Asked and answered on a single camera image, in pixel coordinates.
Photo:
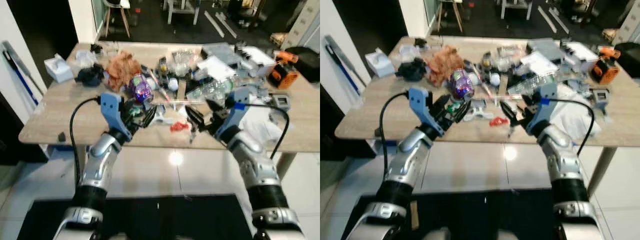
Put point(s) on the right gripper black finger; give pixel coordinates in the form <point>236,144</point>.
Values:
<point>196,121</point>
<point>530,105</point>
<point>216,110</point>
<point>510,115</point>

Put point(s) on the purple soda can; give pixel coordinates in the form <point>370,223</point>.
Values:
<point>461,84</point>
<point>141,89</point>

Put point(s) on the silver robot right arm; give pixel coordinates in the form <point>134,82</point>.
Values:
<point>255,160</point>
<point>562,155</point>

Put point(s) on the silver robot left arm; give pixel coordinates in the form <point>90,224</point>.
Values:
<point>97,165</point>
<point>407,160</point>

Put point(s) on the clear safety glasses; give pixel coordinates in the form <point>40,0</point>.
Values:
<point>477,111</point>
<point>162,116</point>

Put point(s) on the small red wrapper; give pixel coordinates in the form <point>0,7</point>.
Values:
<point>497,121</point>
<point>179,127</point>

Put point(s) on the crushed clear plastic bottle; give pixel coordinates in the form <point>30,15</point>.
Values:
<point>530,84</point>
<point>212,90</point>

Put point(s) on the white round bulb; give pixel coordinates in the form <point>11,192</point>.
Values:
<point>173,84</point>
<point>494,79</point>

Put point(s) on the white paper booklet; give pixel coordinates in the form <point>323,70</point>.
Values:
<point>216,67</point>
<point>539,62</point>

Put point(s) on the crumpled black cloth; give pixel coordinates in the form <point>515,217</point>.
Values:
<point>91,76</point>
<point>412,70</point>

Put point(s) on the crumpled clear plastic wrap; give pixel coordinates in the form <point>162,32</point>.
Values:
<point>186,60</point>
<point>508,56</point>

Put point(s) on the flat grey box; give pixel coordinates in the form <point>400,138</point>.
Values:
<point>545,45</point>
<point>220,49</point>

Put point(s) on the light wooden table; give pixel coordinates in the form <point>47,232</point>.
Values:
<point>380,105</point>
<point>65,110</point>

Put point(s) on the clear plastic bag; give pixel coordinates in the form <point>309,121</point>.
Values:
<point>84,59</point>
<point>410,52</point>

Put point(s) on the grey plastic printed part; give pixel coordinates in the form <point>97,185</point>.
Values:
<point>280,101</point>
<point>600,97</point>

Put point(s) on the small black gadget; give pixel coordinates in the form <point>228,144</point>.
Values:
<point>96,49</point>
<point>420,43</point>

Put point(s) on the white carton box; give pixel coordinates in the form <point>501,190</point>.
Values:
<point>581,54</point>
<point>260,59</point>

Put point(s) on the small black block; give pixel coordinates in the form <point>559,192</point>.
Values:
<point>61,137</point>

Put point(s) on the orange black power tool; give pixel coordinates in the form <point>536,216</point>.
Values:
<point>604,70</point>
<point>284,75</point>

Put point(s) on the white tissue box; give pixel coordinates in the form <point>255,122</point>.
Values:
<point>59,70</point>
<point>380,64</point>

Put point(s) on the white chair wooden legs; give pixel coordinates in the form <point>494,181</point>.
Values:
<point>120,3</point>
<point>458,19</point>

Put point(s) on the black bag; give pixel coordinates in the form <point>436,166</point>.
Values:
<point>307,65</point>
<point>629,60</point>

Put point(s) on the black floor mat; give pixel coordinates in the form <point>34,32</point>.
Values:
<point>485,215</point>

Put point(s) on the small wooden plank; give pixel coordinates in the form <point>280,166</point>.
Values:
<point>413,215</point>

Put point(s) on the grey robot right leg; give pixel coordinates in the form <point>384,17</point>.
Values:
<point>506,236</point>

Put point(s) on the grey robot leg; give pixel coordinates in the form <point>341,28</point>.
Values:
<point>506,236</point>
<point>117,237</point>
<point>440,235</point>

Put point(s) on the grey robot left leg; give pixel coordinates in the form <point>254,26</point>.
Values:
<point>440,235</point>
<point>117,237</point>

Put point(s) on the white metal shelf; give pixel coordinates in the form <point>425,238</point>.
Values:
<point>305,22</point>
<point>627,20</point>

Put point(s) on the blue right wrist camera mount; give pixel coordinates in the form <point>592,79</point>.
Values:
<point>236,117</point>
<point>542,112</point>

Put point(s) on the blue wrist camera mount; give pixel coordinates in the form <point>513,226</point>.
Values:
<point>236,117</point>
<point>111,112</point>
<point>420,106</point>
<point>542,112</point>

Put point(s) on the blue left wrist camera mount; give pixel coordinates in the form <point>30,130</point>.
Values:
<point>111,112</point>
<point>420,106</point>

